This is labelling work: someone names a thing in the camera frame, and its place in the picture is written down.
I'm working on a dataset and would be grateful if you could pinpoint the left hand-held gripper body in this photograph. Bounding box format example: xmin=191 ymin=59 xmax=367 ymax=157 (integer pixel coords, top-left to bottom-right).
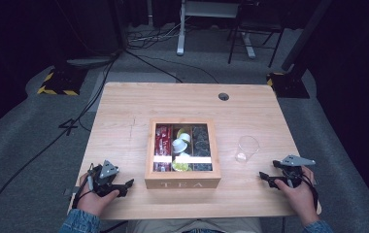
xmin=89 ymin=159 xmax=124 ymax=198

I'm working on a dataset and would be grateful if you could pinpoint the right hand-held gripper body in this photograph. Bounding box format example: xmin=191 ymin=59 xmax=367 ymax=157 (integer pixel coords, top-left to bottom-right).
xmin=279 ymin=153 xmax=317 ymax=189

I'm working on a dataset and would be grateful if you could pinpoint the wooden tea box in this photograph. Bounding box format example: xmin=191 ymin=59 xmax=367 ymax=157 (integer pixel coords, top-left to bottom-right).
xmin=144 ymin=116 xmax=222 ymax=190

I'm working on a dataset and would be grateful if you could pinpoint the person's right hand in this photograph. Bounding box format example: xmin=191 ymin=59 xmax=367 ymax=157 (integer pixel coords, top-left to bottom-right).
xmin=274 ymin=166 xmax=319 ymax=228

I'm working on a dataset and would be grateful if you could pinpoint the person's left hand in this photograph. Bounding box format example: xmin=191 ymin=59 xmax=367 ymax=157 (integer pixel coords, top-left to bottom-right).
xmin=75 ymin=172 xmax=121 ymax=217

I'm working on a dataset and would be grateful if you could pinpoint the clear plastic cup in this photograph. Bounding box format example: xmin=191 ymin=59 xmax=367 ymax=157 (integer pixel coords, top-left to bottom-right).
xmin=234 ymin=134 xmax=261 ymax=164

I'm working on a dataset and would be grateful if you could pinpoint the stack of red packets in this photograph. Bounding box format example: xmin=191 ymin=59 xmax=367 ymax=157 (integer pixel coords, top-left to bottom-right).
xmin=153 ymin=124 xmax=173 ymax=173

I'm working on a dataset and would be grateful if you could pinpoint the large white capsule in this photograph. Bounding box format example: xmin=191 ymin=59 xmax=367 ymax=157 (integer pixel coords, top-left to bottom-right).
xmin=172 ymin=138 xmax=188 ymax=154

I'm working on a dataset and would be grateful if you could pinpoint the black yellow striped stand base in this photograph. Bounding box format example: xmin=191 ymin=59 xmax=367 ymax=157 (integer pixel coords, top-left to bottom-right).
xmin=37 ymin=65 xmax=88 ymax=97
xmin=266 ymin=71 xmax=311 ymax=99

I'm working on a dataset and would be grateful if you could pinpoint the grey flat stand foot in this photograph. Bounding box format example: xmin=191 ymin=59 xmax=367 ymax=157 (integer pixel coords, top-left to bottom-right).
xmin=65 ymin=55 xmax=119 ymax=68

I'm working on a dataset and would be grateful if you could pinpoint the white desk leg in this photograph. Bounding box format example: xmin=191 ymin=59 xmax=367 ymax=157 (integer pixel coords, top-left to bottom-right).
xmin=240 ymin=31 xmax=257 ymax=59
xmin=176 ymin=0 xmax=187 ymax=57

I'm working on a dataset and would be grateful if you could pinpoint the dark slanted pole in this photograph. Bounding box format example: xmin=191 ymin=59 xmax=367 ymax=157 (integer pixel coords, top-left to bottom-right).
xmin=281 ymin=0 xmax=333 ymax=73

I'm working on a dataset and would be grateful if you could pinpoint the black metal chair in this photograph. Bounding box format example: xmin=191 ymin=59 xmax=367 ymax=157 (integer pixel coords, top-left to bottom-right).
xmin=226 ymin=0 xmax=286 ymax=69

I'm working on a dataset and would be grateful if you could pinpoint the white desk beam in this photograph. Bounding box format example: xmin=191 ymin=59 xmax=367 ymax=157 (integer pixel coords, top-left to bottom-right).
xmin=182 ymin=0 xmax=241 ymax=19

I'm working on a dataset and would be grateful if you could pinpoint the left hand-held gripper cable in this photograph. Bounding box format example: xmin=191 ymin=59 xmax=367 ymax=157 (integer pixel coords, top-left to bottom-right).
xmin=71 ymin=163 xmax=95 ymax=210

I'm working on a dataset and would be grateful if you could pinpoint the hand-held gripper cable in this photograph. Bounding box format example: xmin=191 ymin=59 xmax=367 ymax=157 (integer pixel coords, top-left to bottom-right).
xmin=297 ymin=166 xmax=320 ymax=212
xmin=71 ymin=163 xmax=95 ymax=210

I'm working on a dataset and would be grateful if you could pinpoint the right hand-held gripper cable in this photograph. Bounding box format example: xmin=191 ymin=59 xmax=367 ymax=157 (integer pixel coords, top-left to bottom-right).
xmin=297 ymin=166 xmax=320 ymax=212

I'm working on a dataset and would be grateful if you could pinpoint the long black floor cable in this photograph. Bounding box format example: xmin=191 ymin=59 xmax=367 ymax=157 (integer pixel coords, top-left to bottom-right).
xmin=0 ymin=52 xmax=122 ymax=233

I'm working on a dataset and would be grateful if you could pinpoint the thin black floor cable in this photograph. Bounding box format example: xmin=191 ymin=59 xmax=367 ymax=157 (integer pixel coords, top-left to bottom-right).
xmin=138 ymin=53 xmax=219 ymax=84

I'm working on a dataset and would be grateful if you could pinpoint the bundle of floor cables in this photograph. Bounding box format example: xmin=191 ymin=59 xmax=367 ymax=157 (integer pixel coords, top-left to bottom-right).
xmin=126 ymin=17 xmax=182 ymax=50

